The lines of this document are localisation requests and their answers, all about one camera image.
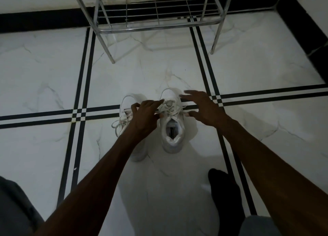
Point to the white sneaker with grey insole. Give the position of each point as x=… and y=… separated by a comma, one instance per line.
x=172, y=146

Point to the grey trousers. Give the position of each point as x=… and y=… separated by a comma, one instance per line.
x=15, y=210

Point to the white sneaker with loose laces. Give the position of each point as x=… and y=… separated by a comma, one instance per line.
x=125, y=107

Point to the person's right middle finger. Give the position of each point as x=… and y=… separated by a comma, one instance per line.
x=192, y=92

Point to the person's left hand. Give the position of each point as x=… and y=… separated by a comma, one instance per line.
x=144, y=119

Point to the person's left thumb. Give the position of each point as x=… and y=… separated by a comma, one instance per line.
x=157, y=114

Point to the person's left forearm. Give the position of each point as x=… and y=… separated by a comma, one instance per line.
x=94, y=187

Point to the silver metal shoe rack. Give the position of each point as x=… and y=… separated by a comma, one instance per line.
x=158, y=29

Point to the person's right forearm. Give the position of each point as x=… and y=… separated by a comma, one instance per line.
x=271, y=176

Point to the black sock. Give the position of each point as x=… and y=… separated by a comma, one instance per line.
x=226, y=200

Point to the person's right thumb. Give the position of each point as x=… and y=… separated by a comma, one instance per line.
x=191, y=113

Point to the person's right hand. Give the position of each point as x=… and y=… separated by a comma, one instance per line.
x=207, y=110

